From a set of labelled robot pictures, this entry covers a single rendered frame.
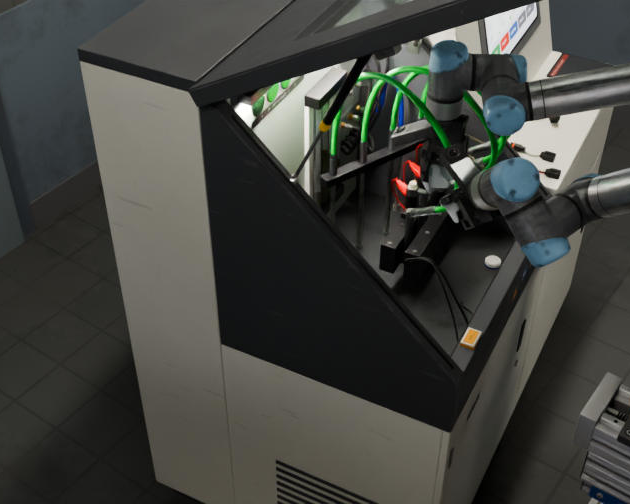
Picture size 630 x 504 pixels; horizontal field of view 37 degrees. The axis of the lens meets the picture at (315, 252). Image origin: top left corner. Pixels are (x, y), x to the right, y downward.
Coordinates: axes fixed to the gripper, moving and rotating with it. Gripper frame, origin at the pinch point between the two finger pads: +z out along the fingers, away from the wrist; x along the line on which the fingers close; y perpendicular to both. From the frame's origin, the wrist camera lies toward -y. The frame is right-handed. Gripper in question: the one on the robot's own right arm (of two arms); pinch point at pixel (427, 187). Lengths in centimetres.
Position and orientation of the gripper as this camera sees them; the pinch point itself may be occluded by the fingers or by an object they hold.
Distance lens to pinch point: 212.4
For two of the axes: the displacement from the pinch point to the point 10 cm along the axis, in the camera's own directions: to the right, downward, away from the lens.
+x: 4.6, -5.8, 6.8
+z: 0.1, 7.6, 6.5
